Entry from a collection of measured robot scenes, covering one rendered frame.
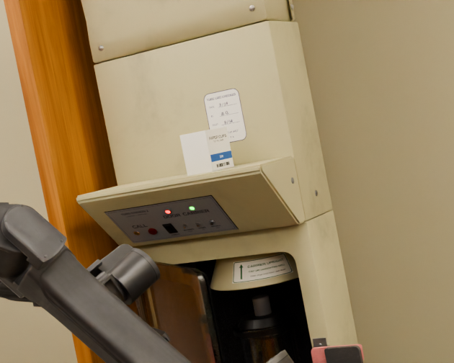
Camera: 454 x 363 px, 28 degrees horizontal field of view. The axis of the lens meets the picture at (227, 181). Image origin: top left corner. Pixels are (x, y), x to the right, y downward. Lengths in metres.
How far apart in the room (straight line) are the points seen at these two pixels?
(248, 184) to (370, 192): 0.54
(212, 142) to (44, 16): 0.38
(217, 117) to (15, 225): 0.49
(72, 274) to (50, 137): 0.49
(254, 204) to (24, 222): 0.42
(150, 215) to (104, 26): 0.32
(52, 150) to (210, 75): 0.28
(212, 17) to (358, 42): 0.44
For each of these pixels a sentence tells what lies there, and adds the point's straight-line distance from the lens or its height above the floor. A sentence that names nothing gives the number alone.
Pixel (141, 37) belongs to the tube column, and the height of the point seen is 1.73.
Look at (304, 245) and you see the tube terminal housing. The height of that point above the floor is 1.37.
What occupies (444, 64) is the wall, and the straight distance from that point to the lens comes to 1.69.
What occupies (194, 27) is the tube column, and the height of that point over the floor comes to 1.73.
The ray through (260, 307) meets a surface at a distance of 1.50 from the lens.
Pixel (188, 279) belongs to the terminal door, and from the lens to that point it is 1.24.
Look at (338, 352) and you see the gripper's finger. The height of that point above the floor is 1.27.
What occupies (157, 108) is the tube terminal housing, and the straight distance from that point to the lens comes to 1.43.
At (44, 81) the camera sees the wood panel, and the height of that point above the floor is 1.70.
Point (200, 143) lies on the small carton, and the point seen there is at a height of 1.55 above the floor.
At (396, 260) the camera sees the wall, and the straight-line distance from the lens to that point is 1.76.
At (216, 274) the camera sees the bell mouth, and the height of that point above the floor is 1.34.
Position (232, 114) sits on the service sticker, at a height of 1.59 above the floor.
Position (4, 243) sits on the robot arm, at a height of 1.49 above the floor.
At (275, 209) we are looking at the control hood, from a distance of 1.29.
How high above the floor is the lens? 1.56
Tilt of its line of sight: 3 degrees down
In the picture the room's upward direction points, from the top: 11 degrees counter-clockwise
